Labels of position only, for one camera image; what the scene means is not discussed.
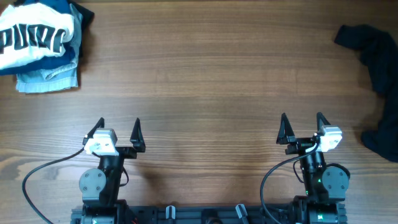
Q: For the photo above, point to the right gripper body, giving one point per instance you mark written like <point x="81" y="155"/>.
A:
<point x="299" y="146"/>

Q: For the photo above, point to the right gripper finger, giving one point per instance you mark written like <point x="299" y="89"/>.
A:
<point x="286" y="134"/>
<point x="321" y="121"/>

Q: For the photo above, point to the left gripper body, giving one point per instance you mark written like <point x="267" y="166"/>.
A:
<point x="126" y="152"/>

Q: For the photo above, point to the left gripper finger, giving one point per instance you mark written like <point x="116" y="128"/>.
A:
<point x="137" y="138"/>
<point x="99" y="124"/>

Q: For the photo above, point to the black t-shirt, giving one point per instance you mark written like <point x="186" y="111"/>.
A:
<point x="378" y="51"/>

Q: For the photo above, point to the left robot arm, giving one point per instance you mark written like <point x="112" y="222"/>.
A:
<point x="100" y="186"/>

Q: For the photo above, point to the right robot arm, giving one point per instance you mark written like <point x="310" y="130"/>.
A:
<point x="325" y="184"/>

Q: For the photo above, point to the light blue denim garment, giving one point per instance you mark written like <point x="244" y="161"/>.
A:
<point x="57" y="79"/>

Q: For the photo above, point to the black folded garment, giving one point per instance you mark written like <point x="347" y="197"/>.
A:
<point x="87" y="15"/>

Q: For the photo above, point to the white Puma shirt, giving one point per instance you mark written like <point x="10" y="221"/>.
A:
<point x="32" y="32"/>

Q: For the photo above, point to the dark blue folded garment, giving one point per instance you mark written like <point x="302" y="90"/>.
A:
<point x="63" y="7"/>

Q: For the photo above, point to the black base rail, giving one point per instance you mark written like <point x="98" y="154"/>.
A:
<point x="238" y="214"/>

